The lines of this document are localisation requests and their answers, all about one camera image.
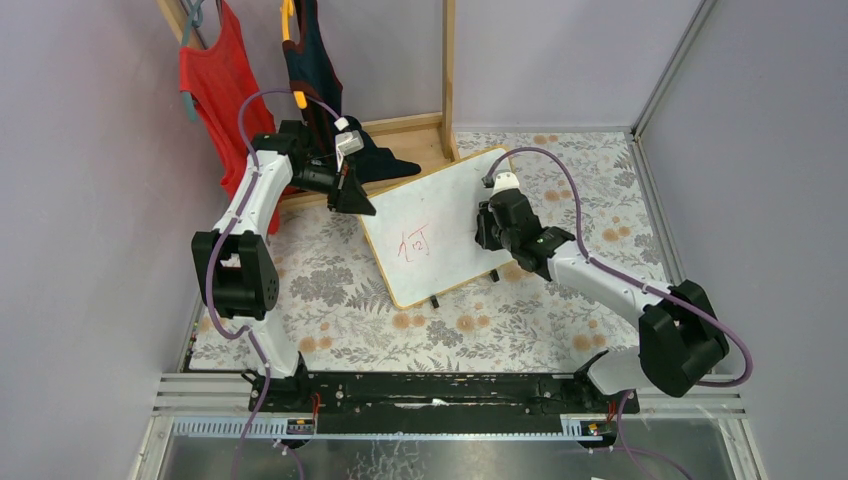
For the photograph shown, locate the aluminium frame post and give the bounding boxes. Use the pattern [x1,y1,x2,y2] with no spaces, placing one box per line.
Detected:
[631,0,718,141]

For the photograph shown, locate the floral table mat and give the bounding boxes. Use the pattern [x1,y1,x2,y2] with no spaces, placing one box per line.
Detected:
[269,132,665,372]

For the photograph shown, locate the yellow clothes hanger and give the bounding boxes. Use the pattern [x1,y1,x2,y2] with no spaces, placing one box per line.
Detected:
[280,0,308,111]

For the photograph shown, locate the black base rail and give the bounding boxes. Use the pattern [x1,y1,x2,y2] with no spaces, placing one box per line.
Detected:
[241,369,622,435]

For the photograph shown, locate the whiteboard with yellow frame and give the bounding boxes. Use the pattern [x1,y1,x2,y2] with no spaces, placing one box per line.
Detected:
[359,145,512,309]

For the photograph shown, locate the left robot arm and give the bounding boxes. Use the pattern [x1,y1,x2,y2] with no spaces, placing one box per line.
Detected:
[191,118,376,379]

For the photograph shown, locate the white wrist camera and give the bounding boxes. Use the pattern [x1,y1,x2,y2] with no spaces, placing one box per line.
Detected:
[335,130,364,163]
[491,171,520,197]

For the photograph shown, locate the teal clothes hanger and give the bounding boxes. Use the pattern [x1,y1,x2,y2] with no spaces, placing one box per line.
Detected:
[179,0,204,122]

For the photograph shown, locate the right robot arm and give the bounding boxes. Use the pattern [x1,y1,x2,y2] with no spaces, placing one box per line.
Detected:
[475,189,730,398]

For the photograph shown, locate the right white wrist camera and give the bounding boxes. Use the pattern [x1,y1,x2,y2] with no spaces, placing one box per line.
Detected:
[491,171,520,197]

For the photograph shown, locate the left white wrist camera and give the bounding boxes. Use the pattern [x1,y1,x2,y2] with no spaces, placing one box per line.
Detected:
[335,130,364,163]

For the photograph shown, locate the red mesh tank top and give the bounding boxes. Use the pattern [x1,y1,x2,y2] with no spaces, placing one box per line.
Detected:
[190,1,259,199]

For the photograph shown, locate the navy tank top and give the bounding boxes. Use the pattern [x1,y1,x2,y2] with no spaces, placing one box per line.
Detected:
[291,1,421,183]

